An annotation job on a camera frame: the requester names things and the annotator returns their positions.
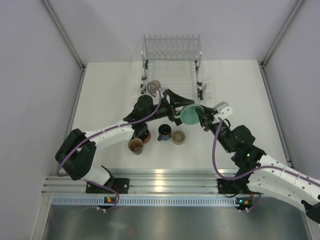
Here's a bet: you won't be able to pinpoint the teal green cup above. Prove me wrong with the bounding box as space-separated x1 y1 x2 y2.
177 104 205 125

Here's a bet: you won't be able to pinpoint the aluminium frame post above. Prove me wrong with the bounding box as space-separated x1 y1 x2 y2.
41 0 87 72
259 0 307 67

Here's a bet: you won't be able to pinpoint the black and red mug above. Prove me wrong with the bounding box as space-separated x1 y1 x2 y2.
136 129 151 144

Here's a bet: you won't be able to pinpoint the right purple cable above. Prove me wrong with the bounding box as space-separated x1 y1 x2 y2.
211 117 320 186

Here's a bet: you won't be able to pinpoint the aluminium rail base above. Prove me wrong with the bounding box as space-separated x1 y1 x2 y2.
41 168 308 196

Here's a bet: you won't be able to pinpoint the beige speckled cup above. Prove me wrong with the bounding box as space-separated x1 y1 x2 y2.
171 130 186 145

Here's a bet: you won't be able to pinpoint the brown mug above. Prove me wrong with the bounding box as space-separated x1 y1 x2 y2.
128 138 144 155

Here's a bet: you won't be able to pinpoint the left aluminium frame post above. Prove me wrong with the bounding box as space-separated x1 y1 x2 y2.
41 0 87 72

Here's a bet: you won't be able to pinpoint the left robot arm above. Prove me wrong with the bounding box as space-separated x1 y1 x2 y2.
55 89 195 193

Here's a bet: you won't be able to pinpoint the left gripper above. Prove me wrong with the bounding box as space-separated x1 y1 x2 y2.
143 89 194 126

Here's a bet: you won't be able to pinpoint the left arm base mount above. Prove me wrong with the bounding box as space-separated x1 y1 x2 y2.
85 178 130 194

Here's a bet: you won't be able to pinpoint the metal wire dish rack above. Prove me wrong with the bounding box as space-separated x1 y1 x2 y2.
134 33 210 104

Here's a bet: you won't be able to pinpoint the olive grey mug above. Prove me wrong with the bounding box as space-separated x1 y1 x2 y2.
147 80 161 97

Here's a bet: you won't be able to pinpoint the dark blue mug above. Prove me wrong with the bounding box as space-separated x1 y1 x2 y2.
157 124 172 141

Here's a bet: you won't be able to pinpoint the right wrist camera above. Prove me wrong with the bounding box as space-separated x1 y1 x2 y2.
214 101 233 120

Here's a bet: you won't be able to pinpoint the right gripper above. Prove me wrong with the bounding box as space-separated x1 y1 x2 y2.
196 105 234 154

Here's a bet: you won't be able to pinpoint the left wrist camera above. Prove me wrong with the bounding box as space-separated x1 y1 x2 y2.
156 88 164 99

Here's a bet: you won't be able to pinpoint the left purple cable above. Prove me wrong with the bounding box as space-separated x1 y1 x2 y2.
55 82 162 213

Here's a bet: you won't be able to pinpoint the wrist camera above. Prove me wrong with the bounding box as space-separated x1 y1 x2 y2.
156 88 164 99
214 101 233 120

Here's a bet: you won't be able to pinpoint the slotted cable duct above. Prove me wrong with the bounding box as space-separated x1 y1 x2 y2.
51 196 239 207

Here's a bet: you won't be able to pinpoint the right aluminium frame post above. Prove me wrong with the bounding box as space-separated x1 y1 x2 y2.
259 0 307 67

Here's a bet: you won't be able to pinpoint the purple cable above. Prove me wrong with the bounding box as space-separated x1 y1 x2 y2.
211 117 320 186
55 82 162 213

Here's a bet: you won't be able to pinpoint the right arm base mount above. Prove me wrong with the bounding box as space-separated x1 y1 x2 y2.
217 178 246 195

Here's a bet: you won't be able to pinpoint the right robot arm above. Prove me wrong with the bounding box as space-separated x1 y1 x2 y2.
196 107 320 223

